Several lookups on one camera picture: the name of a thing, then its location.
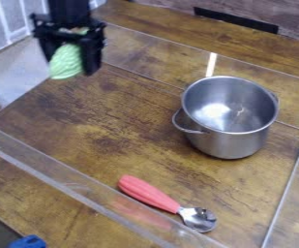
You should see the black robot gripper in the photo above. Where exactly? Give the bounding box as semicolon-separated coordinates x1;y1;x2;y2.
30;0;108;76

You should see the green bumpy toy gourd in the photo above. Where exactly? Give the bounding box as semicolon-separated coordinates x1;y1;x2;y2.
49;27;92;80

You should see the silver metal pot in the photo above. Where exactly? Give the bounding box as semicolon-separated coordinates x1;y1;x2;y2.
173;76;280;160

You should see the blue object at corner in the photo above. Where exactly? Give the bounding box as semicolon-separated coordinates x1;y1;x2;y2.
8;234;48;248

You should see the clear acrylic enclosure wall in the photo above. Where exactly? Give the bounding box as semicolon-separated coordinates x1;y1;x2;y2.
0;19;299;248

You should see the red handled metal spoon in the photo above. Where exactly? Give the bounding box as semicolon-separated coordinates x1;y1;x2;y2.
118;174;218;233

